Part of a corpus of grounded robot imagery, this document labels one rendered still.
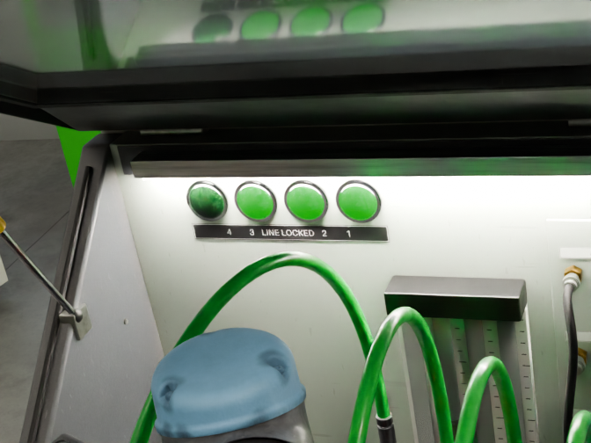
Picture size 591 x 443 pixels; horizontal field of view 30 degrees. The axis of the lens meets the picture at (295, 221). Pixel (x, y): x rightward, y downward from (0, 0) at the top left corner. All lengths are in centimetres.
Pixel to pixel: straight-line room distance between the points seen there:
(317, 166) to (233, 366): 62
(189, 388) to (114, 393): 77
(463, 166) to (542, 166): 8
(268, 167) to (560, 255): 31
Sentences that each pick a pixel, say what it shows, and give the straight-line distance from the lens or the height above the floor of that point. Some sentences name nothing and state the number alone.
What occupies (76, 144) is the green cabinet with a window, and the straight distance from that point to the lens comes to 413.
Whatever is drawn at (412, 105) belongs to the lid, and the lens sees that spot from 102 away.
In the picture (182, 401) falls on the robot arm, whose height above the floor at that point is 158.
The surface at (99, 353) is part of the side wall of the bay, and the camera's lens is 127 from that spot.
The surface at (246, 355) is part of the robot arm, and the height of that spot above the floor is 159.
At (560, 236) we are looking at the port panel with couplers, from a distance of 114.
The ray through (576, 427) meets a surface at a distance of 91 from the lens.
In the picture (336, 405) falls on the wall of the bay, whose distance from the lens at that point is 134.
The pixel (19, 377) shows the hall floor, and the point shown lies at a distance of 380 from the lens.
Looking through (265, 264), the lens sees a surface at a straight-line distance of 98.
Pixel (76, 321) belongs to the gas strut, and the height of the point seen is 131.
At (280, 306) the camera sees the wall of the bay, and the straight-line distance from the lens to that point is 128.
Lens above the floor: 188
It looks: 25 degrees down
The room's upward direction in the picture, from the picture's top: 11 degrees counter-clockwise
